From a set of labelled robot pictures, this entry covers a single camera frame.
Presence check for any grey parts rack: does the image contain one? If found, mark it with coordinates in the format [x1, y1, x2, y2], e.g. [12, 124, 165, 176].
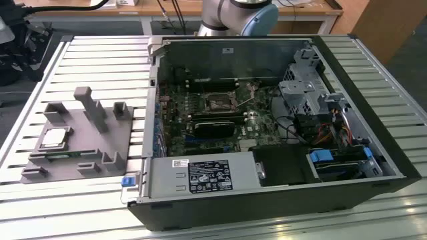
[20, 86, 136, 185]

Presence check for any black plastic shroud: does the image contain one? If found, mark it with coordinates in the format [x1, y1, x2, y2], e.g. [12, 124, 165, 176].
[251, 144, 321, 188]

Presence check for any green motherboard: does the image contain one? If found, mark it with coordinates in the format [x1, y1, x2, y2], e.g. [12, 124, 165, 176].
[154, 79, 292, 159]

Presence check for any small silver chipset heatsink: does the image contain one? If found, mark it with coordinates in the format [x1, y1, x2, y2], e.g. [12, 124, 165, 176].
[237, 139, 260, 152]

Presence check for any silver CPU green edge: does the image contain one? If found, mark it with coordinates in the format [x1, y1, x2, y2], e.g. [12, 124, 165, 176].
[38, 128, 68, 147]

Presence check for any white box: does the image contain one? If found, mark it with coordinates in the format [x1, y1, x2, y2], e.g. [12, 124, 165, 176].
[98, 0, 118, 11]

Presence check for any thin wire locking lever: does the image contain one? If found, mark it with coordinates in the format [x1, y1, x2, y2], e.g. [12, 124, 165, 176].
[235, 96, 255, 108]

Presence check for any metal socket cover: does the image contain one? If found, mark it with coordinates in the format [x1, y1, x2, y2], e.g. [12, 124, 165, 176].
[244, 80, 263, 95]

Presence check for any blue case side latch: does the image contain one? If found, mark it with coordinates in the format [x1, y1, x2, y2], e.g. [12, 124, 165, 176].
[121, 176, 140, 189]

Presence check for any black RAM slot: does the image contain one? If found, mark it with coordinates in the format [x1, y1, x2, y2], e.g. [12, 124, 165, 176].
[189, 117, 247, 124]
[201, 77, 240, 84]
[189, 113, 247, 119]

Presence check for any grey metal drive cage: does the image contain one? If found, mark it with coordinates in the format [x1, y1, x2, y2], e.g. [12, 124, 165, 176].
[277, 47, 352, 121]

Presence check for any wooden desk white frame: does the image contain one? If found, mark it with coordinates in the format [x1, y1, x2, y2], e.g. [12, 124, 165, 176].
[16, 0, 344, 36]

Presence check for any green RAM stick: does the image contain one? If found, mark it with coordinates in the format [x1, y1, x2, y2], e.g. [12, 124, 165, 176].
[45, 152, 82, 159]

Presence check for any grey case handle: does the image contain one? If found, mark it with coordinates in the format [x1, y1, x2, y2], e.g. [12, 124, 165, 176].
[145, 36, 172, 66]

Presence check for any black equipment stand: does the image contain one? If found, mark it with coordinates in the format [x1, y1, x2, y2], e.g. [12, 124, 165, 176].
[0, 14, 54, 87]

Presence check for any blue disk carrier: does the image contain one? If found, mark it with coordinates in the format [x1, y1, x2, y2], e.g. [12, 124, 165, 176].
[308, 148, 335, 166]

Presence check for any brown wooden cabinet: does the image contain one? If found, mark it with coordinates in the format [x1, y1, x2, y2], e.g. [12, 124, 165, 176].
[348, 0, 427, 66]

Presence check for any black open PC case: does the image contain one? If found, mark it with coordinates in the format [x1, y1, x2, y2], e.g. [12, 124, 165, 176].
[125, 34, 421, 232]

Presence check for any coloured power wire bundle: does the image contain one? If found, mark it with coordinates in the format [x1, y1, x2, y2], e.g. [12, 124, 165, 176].
[315, 107, 353, 147]

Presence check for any thick black cable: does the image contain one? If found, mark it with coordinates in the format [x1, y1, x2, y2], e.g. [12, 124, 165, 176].
[12, 0, 108, 14]

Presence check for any thin black wire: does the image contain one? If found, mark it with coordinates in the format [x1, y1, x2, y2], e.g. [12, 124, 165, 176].
[275, 116, 303, 142]

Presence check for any CPU socket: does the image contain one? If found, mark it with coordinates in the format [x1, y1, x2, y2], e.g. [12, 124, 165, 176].
[204, 93, 240, 114]

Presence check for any thin dark cable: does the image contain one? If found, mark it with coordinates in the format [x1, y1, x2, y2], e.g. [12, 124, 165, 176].
[160, 0, 188, 34]

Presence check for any silver power supply with label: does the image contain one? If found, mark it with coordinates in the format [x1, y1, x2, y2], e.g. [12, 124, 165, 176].
[145, 157, 261, 201]

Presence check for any black graphics card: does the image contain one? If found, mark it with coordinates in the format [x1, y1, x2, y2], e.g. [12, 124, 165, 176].
[192, 121, 236, 139]

